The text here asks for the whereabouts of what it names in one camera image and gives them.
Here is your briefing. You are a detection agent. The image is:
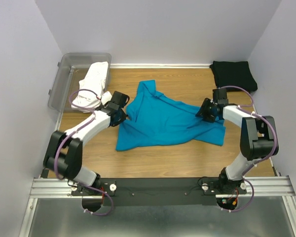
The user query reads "blue t shirt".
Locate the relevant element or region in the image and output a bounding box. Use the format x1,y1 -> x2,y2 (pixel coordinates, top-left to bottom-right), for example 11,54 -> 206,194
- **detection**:
116,80 -> 225,151

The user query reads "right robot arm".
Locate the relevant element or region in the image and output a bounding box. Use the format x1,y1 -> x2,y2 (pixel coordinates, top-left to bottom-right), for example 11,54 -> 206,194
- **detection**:
196,98 -> 279,194

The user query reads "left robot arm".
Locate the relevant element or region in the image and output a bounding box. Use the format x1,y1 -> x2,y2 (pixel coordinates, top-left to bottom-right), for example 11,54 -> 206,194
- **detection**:
43,89 -> 130,195

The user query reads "white t shirt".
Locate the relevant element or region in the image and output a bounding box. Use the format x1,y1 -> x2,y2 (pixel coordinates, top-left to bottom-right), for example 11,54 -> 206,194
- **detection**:
71,61 -> 109,113

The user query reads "folded black t shirt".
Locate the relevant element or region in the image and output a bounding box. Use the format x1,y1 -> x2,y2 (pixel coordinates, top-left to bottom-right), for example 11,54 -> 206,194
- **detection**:
210,61 -> 258,92

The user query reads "clear plastic bin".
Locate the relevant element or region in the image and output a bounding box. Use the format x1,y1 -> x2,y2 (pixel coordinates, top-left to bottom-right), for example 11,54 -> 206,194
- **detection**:
48,52 -> 111,112

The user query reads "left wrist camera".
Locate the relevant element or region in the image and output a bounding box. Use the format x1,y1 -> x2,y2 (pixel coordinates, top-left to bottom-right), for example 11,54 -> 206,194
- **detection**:
101,91 -> 112,105

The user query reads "white table edge rail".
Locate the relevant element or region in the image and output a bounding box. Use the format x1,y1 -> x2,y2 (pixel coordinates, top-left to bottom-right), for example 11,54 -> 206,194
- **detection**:
111,64 -> 210,69

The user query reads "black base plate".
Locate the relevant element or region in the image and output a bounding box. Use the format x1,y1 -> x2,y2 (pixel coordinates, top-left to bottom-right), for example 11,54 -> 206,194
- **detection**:
74,176 -> 247,207

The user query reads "aluminium frame rail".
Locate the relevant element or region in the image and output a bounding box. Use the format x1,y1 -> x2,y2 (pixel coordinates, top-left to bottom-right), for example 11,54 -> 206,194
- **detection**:
30,176 -> 296,198

